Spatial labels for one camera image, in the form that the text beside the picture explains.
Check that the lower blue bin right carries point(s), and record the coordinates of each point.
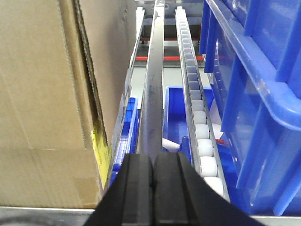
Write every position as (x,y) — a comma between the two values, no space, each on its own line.
(175,128)

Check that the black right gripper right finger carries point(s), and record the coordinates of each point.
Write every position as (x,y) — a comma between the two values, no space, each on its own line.
(183,198)

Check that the brown cardboard box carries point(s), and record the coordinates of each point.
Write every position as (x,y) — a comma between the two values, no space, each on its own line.
(63,66)

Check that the left roller rail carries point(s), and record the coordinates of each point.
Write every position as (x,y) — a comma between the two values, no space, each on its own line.
(127,93)

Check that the steel centre guide rail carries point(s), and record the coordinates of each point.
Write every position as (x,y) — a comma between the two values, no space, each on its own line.
(150,128)

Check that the yellow label on box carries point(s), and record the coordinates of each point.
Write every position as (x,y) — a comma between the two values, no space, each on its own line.
(102,153)

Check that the large blue plastic bin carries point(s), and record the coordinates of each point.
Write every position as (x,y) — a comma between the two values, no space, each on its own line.
(253,54)

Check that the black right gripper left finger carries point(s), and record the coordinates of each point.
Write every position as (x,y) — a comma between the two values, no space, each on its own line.
(128,202)

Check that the lower blue bin left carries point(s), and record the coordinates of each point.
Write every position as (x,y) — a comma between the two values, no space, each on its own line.
(128,138)

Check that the white object in bin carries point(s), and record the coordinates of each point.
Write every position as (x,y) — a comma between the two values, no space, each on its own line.
(170,146)

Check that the white roller conveyor rail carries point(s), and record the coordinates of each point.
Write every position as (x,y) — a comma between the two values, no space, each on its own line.
(203,147)

